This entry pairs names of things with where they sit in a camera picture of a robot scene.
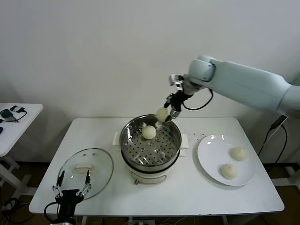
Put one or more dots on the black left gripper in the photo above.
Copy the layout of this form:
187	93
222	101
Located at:
68	199

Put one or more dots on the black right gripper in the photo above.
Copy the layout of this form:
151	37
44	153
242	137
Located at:
179	100

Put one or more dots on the white steamed baozi bun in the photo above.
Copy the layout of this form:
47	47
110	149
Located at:
162	114
149	132
239	154
228	171

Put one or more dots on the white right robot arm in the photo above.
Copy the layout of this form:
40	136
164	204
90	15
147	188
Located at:
246	79

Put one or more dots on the stainless steel steamer basket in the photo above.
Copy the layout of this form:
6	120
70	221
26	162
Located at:
164	150

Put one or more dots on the dark crumb speckles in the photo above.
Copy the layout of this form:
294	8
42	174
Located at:
195	134

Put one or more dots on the white round plate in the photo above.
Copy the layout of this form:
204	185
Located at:
211	150

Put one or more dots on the white power strip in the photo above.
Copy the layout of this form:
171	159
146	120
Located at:
141	221

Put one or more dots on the white side table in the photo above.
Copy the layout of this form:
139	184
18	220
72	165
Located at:
28	122

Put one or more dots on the black and white adapter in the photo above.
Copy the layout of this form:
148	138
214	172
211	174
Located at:
14	108

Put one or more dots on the green small device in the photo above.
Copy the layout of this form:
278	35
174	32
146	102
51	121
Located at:
5	114

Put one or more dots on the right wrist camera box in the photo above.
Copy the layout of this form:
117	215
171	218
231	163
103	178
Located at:
175	80

